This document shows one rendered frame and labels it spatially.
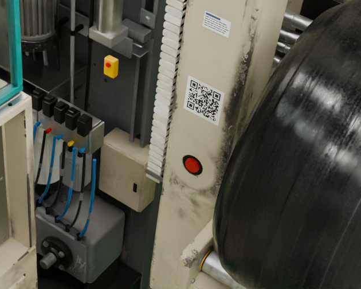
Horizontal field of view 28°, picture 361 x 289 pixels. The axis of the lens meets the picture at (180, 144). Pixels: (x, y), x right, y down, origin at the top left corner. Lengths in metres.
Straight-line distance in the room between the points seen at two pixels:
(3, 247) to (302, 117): 0.67
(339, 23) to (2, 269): 0.76
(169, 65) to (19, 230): 0.43
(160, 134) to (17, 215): 0.31
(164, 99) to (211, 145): 0.12
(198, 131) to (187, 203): 0.19
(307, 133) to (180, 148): 0.40
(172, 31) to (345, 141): 0.39
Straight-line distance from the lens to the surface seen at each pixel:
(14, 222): 1.41
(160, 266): 1.64
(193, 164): 1.37
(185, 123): 1.33
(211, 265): 1.41
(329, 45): 1.09
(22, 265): 1.44
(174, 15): 1.24
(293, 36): 1.62
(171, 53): 1.28
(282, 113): 1.05
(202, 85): 1.26
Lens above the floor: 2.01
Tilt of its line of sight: 42 degrees down
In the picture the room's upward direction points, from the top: 9 degrees clockwise
